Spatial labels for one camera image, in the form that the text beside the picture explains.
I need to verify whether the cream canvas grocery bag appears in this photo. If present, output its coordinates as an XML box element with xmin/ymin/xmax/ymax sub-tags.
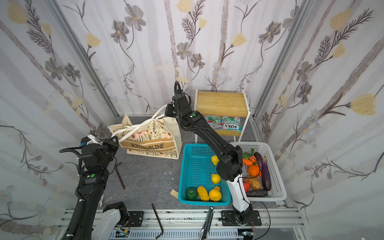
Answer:
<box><xmin>108</xmin><ymin>105</ymin><xmax>183</xmax><ymax>160</ymax></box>

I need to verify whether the yellow gourd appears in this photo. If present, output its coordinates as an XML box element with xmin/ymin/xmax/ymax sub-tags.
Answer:
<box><xmin>209</xmin><ymin>186</ymin><xmax>222</xmax><ymax>202</ymax></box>

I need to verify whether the dark cucumber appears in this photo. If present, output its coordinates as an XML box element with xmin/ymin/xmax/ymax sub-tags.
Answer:
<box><xmin>246</xmin><ymin>190</ymin><xmax>268</xmax><ymax>198</ymax></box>

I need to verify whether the teal plastic basket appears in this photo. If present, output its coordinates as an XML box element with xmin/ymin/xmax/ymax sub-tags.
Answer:
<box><xmin>178</xmin><ymin>144</ymin><xmax>231</xmax><ymax>207</ymax></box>

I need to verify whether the yellow corn cob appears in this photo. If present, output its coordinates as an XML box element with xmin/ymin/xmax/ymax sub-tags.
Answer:
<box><xmin>197</xmin><ymin>186</ymin><xmax>210</xmax><ymax>202</ymax></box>

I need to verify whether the brown potato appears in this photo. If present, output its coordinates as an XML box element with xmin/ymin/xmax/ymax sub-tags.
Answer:
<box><xmin>247</xmin><ymin>178</ymin><xmax>262</xmax><ymax>191</ymax></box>

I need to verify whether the small wooden block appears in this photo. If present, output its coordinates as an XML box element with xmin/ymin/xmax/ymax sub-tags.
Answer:
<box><xmin>170</xmin><ymin>189</ymin><xmax>179</xmax><ymax>199</ymax></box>

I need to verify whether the green bell pepper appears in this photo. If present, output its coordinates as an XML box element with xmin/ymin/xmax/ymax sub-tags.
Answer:
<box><xmin>186</xmin><ymin>187</ymin><xmax>198</xmax><ymax>201</ymax></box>

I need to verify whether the purple eggplant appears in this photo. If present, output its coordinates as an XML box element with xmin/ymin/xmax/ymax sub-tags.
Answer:
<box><xmin>254</xmin><ymin>152</ymin><xmax>272</xmax><ymax>191</ymax></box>

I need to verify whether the black hex key on rail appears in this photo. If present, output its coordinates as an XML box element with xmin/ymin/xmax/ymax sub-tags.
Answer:
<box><xmin>151</xmin><ymin>203</ymin><xmax>165</xmax><ymax>240</ymax></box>

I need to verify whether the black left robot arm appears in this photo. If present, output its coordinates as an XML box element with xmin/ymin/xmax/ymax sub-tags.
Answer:
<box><xmin>59</xmin><ymin>136</ymin><xmax>120</xmax><ymax>240</ymax></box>

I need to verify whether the yellow lemon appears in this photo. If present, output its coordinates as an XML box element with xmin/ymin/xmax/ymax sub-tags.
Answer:
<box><xmin>211</xmin><ymin>174</ymin><xmax>222</xmax><ymax>185</ymax></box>
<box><xmin>211</xmin><ymin>155</ymin><xmax>219</xmax><ymax>166</ymax></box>

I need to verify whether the white wooden two-tier shelf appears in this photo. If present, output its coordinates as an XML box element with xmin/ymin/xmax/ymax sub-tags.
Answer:
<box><xmin>195</xmin><ymin>89</ymin><xmax>251</xmax><ymax>142</ymax></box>

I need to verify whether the black metal cylinder tool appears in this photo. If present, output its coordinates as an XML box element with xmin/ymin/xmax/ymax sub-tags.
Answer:
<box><xmin>199</xmin><ymin>207</ymin><xmax>214</xmax><ymax>240</ymax></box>

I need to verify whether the orange carrot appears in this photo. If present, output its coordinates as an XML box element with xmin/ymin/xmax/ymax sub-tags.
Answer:
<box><xmin>243</xmin><ymin>156</ymin><xmax>258</xmax><ymax>167</ymax></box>

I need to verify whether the Fox's candy bag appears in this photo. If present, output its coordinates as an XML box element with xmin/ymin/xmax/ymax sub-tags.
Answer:
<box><xmin>205</xmin><ymin>116</ymin><xmax>242</xmax><ymax>132</ymax></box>

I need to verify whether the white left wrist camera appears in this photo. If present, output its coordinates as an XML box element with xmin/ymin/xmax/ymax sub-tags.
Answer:
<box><xmin>80</xmin><ymin>135</ymin><xmax>99</xmax><ymax>147</ymax></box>

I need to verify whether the red tomato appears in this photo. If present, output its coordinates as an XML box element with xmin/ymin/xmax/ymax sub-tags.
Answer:
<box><xmin>243</xmin><ymin>179</ymin><xmax>251</xmax><ymax>193</ymax></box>

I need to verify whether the white plastic basket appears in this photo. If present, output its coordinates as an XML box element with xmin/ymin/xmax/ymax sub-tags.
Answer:
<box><xmin>231</xmin><ymin>142</ymin><xmax>287</xmax><ymax>202</ymax></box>

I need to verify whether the black hex key on floor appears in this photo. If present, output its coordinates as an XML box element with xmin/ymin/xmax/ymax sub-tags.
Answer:
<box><xmin>114</xmin><ymin>162</ymin><xmax>126</xmax><ymax>190</ymax></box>

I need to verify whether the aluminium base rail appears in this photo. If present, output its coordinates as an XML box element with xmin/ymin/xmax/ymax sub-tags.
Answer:
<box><xmin>53</xmin><ymin>208</ymin><xmax>310</xmax><ymax>240</ymax></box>

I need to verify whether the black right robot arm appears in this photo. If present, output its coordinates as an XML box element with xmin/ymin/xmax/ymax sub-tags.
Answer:
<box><xmin>165</xmin><ymin>81</ymin><xmax>253</xmax><ymax>225</ymax></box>

